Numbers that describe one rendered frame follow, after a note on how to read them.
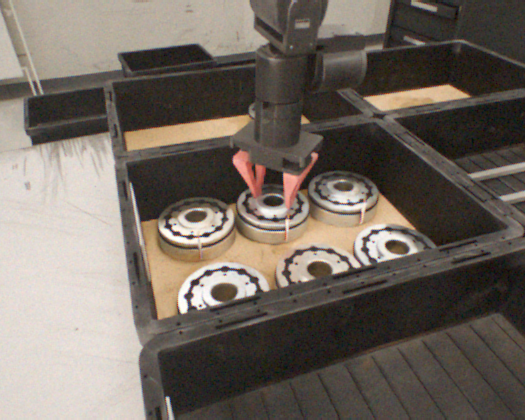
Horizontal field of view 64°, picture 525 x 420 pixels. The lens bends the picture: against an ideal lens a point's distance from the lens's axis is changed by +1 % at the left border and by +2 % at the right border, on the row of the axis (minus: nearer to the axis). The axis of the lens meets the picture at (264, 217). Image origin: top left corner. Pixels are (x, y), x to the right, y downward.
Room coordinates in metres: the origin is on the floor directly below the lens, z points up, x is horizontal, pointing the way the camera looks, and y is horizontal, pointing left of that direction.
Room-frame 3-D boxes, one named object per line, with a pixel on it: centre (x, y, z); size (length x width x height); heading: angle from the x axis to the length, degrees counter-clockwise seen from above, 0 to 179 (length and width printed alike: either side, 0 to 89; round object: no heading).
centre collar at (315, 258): (0.34, -0.06, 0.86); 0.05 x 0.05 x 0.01
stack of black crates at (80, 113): (1.46, 0.65, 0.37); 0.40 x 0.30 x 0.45; 114
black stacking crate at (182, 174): (0.41, -0.04, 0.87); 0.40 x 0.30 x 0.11; 109
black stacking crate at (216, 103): (0.69, 0.06, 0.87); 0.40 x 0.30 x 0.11; 109
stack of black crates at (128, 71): (1.99, 0.45, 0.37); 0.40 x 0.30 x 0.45; 115
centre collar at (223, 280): (0.31, 0.04, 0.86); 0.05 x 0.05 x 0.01
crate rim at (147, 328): (0.41, -0.04, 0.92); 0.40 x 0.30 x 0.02; 109
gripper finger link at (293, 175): (0.47, -0.02, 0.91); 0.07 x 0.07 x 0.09; 63
